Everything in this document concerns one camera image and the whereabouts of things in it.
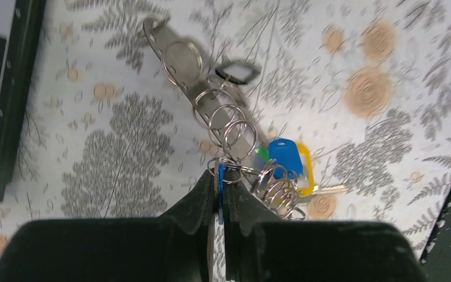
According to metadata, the black tag keyring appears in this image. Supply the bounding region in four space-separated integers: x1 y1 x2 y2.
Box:
214 60 261 86

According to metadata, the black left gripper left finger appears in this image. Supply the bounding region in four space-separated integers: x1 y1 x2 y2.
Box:
0 172 214 281

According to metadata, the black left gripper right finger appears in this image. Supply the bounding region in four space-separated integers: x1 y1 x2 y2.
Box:
223 184 426 281

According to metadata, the blue tag key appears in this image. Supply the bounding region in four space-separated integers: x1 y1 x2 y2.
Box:
216 162 225 225
268 138 303 176

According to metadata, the green tag key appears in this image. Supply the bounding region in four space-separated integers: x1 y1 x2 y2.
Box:
254 147 270 163

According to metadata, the black white chessboard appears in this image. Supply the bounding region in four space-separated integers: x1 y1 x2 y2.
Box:
0 1 46 202

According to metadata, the floral table mat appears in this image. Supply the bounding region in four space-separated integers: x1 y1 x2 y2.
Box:
0 1 451 255

